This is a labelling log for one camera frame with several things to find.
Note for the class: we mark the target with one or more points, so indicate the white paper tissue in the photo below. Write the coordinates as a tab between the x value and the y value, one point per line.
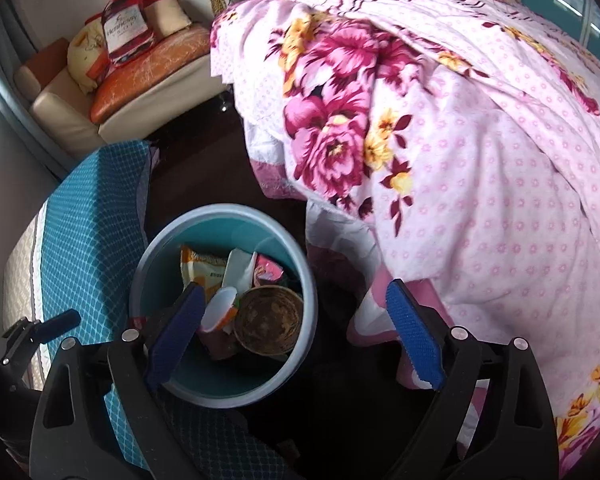
240	267

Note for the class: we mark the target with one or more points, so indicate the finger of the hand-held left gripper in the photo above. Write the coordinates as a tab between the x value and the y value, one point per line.
57	323

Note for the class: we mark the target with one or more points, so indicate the pink plastic cup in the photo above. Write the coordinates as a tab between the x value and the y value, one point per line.
220	310

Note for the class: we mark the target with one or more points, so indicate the orange seat cushion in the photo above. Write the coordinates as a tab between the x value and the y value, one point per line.
150	70

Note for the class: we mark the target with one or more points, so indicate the red snack wrapper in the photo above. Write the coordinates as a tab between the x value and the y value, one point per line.
267	272

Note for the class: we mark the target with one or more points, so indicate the orange snack packet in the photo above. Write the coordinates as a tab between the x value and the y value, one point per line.
200	270

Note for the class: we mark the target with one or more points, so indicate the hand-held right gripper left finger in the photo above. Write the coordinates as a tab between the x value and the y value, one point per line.
177	332

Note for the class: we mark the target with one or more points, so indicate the teal trash bin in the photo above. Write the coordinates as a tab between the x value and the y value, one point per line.
220	385

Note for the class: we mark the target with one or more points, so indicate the brown paper bowl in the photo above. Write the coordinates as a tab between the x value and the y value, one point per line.
267	320

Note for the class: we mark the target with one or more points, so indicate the yellow flower pillow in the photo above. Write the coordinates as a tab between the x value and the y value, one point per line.
82	55

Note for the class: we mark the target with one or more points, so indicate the cream leather sofa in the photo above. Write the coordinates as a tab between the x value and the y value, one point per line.
70	115

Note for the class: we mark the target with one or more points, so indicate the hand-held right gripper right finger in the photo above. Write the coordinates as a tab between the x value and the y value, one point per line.
415	335

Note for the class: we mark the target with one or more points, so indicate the red printed bag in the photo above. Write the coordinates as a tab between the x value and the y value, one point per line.
125	30

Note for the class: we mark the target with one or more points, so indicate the beige pillow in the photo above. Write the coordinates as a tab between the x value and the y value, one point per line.
167	15

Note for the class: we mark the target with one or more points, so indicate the pink floral quilt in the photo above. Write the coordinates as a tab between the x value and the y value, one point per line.
480	160

